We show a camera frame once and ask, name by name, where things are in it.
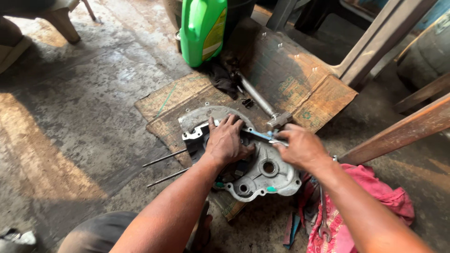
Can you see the person's left hand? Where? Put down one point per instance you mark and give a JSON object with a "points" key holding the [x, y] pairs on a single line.
{"points": [[225, 144]]}

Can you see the person's right hand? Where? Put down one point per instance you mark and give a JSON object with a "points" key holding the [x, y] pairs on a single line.
{"points": [[304, 149]]}

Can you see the grey metal engine crankcase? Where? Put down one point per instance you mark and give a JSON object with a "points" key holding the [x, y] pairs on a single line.
{"points": [[262, 175]]}

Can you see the grey round metal plate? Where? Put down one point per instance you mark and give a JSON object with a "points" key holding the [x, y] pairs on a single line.
{"points": [[204, 116]]}

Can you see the small black clip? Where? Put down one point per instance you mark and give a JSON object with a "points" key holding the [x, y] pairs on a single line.
{"points": [[248, 102]]}

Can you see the metal hammer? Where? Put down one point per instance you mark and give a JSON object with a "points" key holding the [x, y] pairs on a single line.
{"points": [[258, 98]]}

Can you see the thin metal stud rod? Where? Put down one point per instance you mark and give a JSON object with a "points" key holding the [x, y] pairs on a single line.
{"points": [[168, 177], [165, 158]]}

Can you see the black rag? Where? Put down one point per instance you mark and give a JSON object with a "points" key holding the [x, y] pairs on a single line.
{"points": [[223, 79]]}

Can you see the steel open-end wrench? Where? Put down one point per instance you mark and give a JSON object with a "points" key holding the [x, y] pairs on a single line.
{"points": [[323, 214]]}

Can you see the worn brown cardboard sheet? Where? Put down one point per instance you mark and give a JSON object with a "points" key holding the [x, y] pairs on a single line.
{"points": [[291, 80]]}

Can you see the pink cloth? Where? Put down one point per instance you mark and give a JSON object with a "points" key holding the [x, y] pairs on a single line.
{"points": [[372, 193]]}

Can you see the blue and red flat scraps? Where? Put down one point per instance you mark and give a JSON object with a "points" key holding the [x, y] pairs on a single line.
{"points": [[291, 230]]}

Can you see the person's foot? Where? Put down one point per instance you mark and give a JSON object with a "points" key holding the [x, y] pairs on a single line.
{"points": [[202, 228]]}

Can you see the brown wooden beam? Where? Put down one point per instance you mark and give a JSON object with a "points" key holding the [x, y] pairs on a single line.
{"points": [[423, 93], [400, 131]]}

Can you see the small metal can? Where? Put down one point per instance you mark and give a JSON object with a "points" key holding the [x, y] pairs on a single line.
{"points": [[178, 41]]}

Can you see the green plastic oil jug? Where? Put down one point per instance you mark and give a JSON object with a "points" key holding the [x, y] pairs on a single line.
{"points": [[202, 31]]}

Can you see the grey plastic chair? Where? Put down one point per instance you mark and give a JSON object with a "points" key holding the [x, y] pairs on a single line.
{"points": [[372, 38]]}

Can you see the grey sack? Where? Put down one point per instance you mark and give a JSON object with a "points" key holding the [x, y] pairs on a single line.
{"points": [[427, 56]]}

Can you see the person's leg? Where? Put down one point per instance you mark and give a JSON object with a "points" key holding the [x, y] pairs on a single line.
{"points": [[95, 233]]}

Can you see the beige plastic stool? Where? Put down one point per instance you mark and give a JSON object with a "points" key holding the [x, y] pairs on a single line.
{"points": [[56, 17]]}

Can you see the white and black shoe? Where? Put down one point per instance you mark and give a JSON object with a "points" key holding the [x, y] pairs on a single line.
{"points": [[16, 240]]}

